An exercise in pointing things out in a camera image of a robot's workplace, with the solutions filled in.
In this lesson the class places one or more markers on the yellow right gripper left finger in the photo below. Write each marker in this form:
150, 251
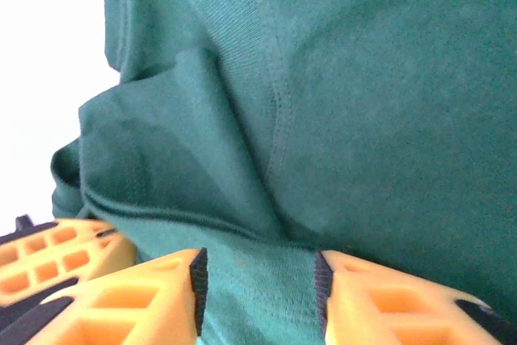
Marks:
141, 300

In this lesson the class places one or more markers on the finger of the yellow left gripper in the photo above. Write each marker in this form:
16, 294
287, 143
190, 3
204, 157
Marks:
60, 256

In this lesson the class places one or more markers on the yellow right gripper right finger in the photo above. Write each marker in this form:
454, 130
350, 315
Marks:
383, 304

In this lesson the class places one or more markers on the green t-shirt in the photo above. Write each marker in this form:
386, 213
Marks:
363, 119

